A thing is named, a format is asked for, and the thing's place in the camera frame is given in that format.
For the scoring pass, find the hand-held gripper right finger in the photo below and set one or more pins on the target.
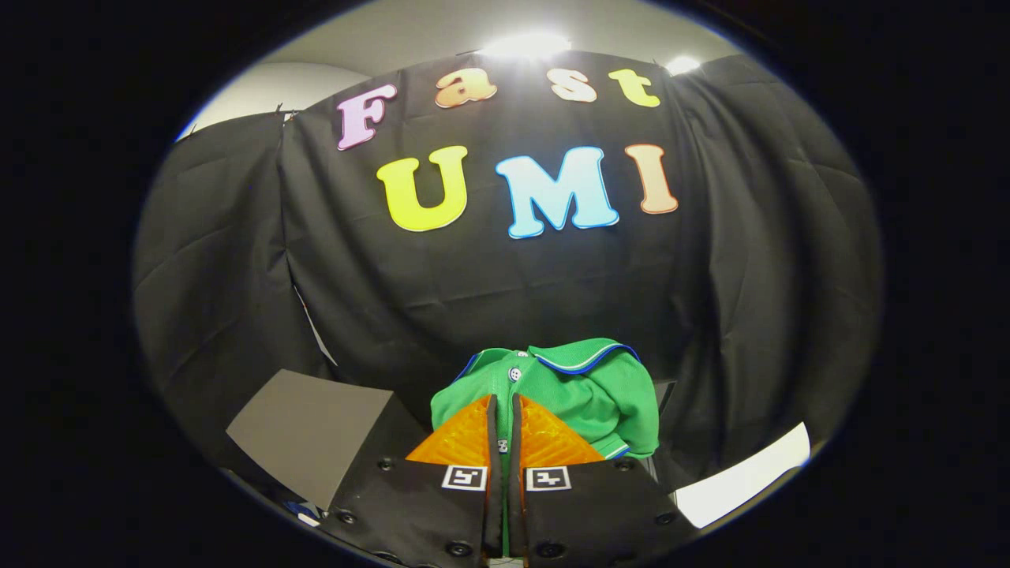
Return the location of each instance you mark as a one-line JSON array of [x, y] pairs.
[[592, 513]]

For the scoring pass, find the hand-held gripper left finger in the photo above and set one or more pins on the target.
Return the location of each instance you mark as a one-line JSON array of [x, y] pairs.
[[426, 513]]

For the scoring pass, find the green polo shirt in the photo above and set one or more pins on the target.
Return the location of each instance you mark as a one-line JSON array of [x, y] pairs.
[[600, 394]]

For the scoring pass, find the grey and black cabinet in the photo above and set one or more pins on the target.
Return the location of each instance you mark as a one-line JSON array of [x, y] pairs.
[[316, 434]]

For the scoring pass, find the white table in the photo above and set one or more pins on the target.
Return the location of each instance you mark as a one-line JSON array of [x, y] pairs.
[[742, 481]]

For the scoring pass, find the black backdrop cloth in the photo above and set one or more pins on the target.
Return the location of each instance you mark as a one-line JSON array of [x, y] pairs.
[[513, 292]]

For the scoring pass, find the ceiling light panel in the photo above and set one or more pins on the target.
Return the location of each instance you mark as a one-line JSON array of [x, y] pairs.
[[682, 65], [525, 45]]

